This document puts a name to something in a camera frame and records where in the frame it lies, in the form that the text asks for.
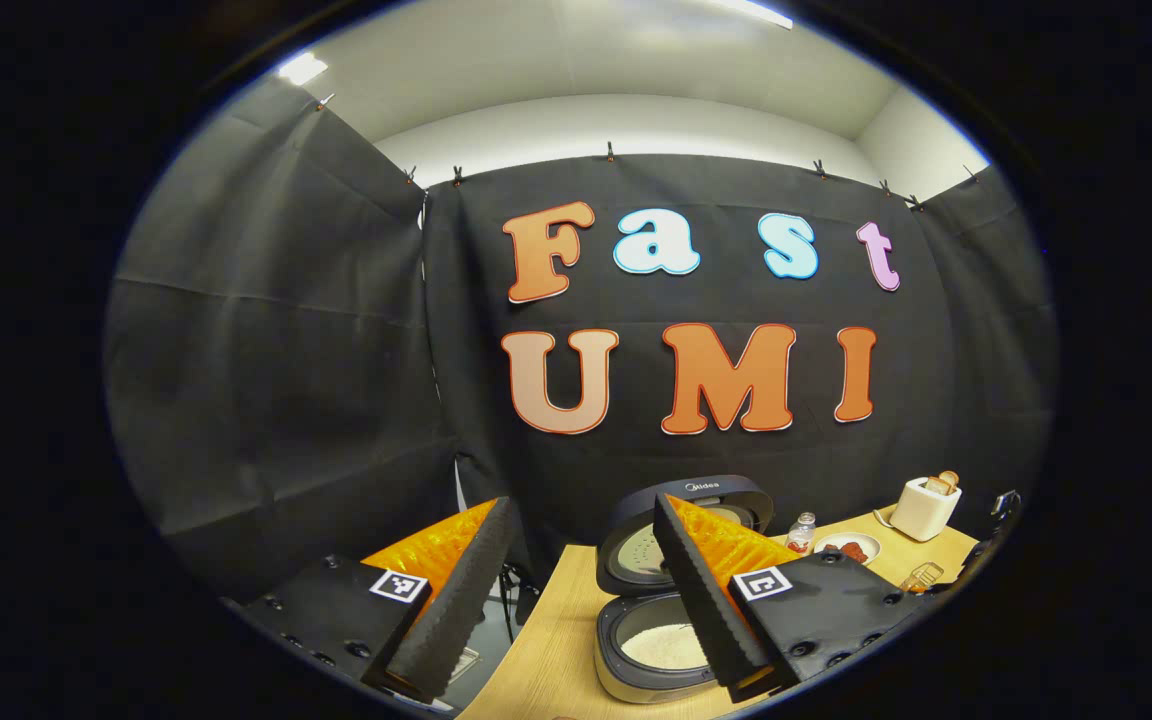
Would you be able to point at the clear drink bottle red label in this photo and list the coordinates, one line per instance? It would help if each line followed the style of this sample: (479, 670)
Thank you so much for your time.
(801, 537)

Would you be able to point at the square ceiling light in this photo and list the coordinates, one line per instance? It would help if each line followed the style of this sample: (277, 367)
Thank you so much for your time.
(302, 68)

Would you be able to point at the white toaster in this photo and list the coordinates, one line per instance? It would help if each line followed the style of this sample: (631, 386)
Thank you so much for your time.
(921, 515)

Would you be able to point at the black backdrop cloth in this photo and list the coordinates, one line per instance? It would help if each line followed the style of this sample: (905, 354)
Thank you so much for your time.
(286, 350)

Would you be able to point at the white rice pile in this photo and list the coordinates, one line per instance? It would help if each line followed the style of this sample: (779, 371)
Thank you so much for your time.
(661, 645)

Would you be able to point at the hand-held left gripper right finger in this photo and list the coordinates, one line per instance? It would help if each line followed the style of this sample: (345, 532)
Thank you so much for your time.
(701, 600)

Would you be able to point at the toasted bread slice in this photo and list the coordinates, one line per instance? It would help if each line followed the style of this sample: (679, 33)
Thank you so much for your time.
(934, 486)
(950, 480)

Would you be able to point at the white round plate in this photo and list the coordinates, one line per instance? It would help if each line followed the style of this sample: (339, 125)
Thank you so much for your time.
(829, 545)

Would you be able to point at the black and beige rice cooker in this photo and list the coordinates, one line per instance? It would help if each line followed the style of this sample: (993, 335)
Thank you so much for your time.
(626, 550)

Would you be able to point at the black metal stand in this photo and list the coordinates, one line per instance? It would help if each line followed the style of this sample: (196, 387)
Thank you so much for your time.
(521, 600)

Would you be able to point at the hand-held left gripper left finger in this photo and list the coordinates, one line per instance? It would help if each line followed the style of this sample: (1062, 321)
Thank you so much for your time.
(466, 590)

